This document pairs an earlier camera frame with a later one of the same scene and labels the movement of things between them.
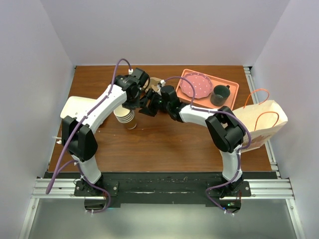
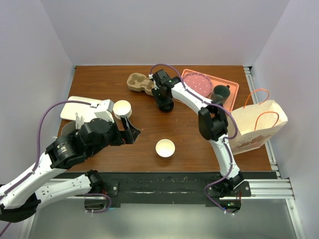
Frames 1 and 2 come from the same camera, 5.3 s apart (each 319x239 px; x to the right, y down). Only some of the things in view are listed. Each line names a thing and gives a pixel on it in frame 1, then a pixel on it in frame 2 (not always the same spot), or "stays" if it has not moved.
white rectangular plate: (79, 107) stays
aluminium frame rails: (274, 188) stays
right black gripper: (149, 109) to (155, 93)
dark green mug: (219, 95) stays
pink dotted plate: (202, 84) stays
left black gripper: (129, 105) to (128, 135)
